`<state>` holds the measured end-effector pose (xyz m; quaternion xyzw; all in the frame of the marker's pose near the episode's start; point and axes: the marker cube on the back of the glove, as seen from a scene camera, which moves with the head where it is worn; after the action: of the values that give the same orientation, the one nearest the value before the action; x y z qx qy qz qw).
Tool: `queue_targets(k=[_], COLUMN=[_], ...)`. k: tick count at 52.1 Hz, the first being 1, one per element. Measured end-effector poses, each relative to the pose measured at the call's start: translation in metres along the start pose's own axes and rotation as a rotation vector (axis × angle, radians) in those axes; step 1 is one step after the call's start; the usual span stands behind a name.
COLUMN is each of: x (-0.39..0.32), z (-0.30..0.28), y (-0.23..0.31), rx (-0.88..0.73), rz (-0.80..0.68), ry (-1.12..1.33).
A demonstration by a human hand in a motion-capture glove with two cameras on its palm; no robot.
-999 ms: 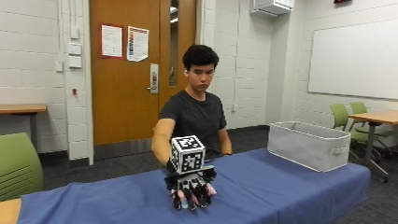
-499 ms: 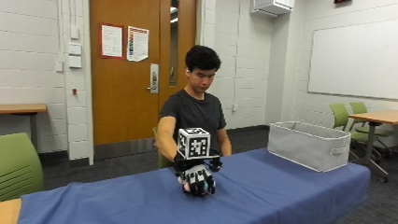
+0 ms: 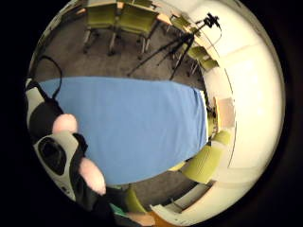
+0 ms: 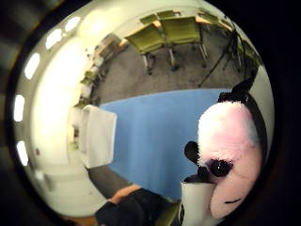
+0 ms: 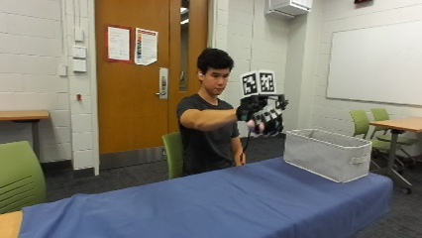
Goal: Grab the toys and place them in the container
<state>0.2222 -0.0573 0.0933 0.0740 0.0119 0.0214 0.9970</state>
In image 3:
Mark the green chair with metal legs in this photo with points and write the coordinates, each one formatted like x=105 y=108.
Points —
x=222 y=137
x=203 y=164
x=209 y=64
x=134 y=201
x=135 y=26
x=99 y=23
x=198 y=53
x=181 y=22

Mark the blue tablecloth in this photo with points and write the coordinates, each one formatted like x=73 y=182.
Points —
x=132 y=126

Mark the black tripod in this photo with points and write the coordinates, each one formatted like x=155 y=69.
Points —
x=175 y=52

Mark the black camera on tripod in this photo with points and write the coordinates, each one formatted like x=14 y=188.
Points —
x=211 y=20

